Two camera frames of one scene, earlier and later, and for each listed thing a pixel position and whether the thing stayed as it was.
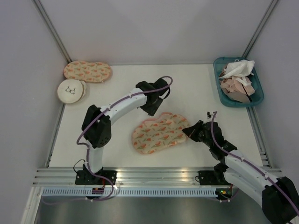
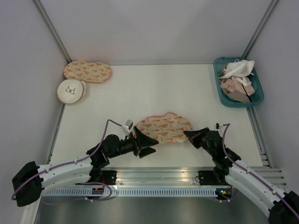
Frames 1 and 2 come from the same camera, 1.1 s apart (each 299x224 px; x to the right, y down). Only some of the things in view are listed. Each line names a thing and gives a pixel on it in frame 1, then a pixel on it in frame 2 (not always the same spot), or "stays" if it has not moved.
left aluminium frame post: x=42 y=12 stays
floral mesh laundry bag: x=151 y=135 stays
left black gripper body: x=151 y=108 → x=128 y=145
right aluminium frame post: x=270 y=9 stays
